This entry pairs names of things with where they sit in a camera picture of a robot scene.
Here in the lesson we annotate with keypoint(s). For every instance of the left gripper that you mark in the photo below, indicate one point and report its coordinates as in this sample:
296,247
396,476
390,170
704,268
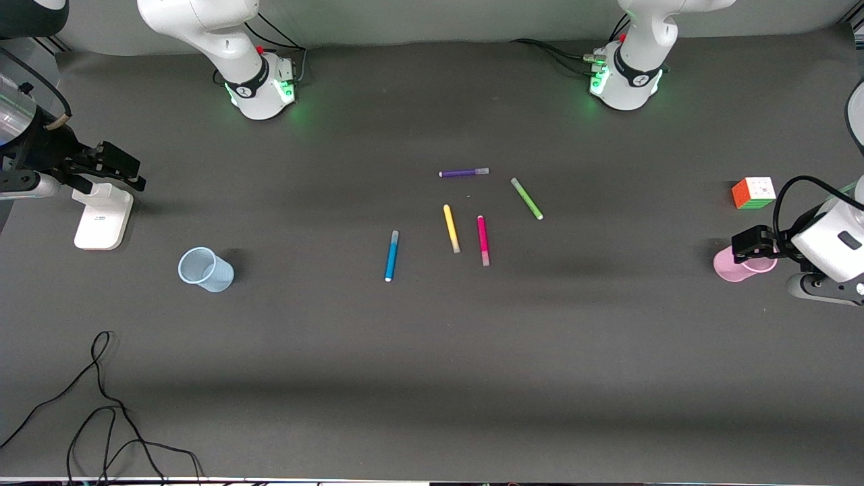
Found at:
771,241

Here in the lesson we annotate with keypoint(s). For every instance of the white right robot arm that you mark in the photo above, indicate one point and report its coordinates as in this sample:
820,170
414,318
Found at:
223,40

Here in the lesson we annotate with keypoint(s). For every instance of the green marker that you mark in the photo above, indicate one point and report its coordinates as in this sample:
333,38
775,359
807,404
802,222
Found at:
526,198

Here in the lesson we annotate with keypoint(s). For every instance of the yellow marker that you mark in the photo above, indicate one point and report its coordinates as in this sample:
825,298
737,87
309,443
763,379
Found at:
451,228

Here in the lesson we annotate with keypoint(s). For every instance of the pink marker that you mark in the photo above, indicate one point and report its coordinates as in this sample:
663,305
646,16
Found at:
482,239

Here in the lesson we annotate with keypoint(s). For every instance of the translucent pink plastic cup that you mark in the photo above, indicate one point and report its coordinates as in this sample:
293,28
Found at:
732,268

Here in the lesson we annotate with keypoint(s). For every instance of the translucent blue plastic cup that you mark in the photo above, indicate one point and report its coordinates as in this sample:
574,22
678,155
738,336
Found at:
206,271

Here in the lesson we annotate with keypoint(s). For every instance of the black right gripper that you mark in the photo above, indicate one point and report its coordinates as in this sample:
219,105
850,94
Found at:
48,148

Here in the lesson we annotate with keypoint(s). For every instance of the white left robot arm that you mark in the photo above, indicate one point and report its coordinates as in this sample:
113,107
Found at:
634,61

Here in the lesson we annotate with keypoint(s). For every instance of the blue marker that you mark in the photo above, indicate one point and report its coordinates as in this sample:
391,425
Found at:
391,256

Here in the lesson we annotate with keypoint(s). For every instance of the multicoloured puzzle cube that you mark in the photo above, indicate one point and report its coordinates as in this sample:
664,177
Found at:
752,194

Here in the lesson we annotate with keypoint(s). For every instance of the purple marker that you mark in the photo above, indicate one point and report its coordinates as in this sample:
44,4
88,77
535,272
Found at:
462,173

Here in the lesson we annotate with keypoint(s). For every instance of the white plastic stand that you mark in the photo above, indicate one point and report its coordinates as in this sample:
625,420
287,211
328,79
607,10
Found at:
101,219

